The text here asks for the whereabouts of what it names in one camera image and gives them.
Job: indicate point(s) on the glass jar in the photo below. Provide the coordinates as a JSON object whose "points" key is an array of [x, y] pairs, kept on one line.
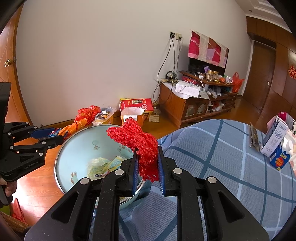
{"points": [[209, 75], [215, 75]]}

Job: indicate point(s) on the wooden TV cabinet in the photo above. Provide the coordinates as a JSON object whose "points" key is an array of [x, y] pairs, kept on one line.
{"points": [[175, 109]]}

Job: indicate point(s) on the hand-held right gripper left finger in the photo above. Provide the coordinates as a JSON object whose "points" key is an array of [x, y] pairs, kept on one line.
{"points": [[135, 173]]}

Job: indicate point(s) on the red and pink cloth cover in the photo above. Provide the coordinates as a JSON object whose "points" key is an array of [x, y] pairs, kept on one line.
{"points": [[208, 48]]}

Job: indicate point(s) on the wall socket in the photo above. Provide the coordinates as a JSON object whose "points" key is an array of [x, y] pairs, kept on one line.
{"points": [[175, 35]]}

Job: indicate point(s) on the blue checked tablecloth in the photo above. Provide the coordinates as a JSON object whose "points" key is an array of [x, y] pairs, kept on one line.
{"points": [[219, 162]]}

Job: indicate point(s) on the orange plastic bag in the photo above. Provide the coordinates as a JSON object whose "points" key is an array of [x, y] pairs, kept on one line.
{"points": [[237, 83]]}

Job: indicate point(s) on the white cardboard box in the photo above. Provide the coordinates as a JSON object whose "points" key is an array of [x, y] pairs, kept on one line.
{"points": [[187, 90]]}

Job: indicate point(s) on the white milk carton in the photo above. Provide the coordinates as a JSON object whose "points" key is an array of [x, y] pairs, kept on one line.
{"points": [[274, 139]]}

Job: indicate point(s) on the wicker basket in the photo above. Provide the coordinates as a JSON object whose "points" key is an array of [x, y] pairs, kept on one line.
{"points": [[11, 221]]}

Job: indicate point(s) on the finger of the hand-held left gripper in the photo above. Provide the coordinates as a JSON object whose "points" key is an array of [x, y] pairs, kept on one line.
{"points": [[42, 132], [52, 141]]}

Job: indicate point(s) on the red cardboard box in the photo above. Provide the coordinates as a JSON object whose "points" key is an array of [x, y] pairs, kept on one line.
{"points": [[138, 103]]}

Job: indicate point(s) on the white mug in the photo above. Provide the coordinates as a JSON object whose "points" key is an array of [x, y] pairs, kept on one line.
{"points": [[228, 80]]}

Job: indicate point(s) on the yellow floral plastic bag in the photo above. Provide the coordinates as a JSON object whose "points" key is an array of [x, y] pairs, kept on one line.
{"points": [[101, 165]]}

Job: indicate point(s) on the blue drink carton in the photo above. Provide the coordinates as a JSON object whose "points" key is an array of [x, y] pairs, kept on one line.
{"points": [[278, 161]]}

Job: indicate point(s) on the purple foil decoration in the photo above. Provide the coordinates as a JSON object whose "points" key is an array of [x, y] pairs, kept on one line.
{"points": [[206, 69]]}

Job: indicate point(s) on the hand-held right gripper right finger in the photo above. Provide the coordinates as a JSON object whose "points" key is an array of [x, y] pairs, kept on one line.
{"points": [[161, 171]]}

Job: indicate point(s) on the gold packet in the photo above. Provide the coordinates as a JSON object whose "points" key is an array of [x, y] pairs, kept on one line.
{"points": [[154, 118]]}

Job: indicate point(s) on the red plastic bag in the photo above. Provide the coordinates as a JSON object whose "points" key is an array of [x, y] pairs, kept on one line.
{"points": [[18, 210]]}

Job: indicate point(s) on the patchwork blanket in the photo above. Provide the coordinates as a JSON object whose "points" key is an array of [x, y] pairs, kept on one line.
{"points": [[284, 116]]}

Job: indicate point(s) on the light blue trash bin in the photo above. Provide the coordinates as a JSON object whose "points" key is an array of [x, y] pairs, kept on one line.
{"points": [[78, 148]]}

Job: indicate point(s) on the orange and blue plastic wrapper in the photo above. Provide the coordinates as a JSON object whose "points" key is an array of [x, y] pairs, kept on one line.
{"points": [[85, 115]]}

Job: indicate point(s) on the orange fruit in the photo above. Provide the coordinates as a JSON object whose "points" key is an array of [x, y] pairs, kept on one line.
{"points": [[222, 80]]}

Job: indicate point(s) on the black television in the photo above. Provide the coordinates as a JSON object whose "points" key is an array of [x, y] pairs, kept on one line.
{"points": [[196, 66]]}

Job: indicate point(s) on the brown wooden door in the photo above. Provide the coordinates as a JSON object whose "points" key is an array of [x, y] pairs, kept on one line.
{"points": [[261, 76]]}

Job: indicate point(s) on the red paper decoration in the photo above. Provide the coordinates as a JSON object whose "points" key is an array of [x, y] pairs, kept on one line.
{"points": [[292, 72]]}

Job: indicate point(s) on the dark patterned flat packet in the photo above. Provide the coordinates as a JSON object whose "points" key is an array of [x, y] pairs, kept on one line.
{"points": [[254, 136]]}

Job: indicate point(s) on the clear bag of candies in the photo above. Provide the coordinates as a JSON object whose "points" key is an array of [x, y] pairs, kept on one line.
{"points": [[104, 117]]}

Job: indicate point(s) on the person's left hand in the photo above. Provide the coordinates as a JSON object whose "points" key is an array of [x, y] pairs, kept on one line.
{"points": [[10, 188]]}

